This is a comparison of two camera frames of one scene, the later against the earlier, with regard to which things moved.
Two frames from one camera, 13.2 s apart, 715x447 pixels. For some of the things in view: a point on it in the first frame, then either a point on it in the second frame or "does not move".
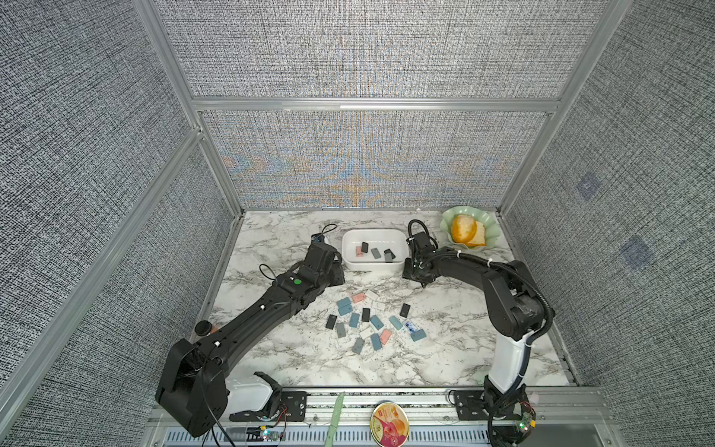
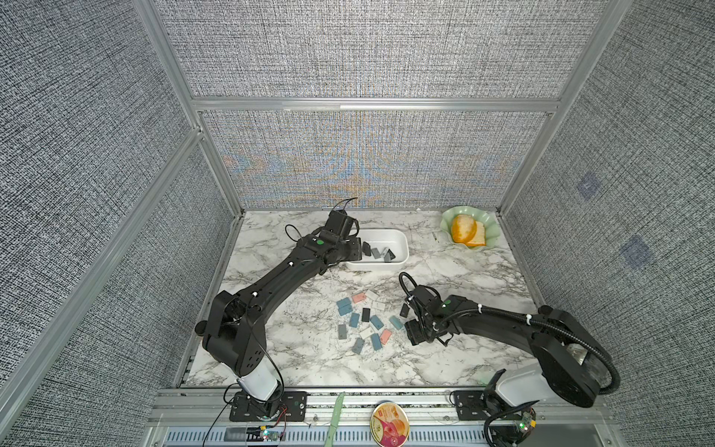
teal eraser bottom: [376, 342] does not move
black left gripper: [338, 271] -> [355, 243]
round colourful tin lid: [389, 426] does not move
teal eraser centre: [376, 322] does not move
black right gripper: [406, 275] -> [413, 337]
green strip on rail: [329, 442] does not move
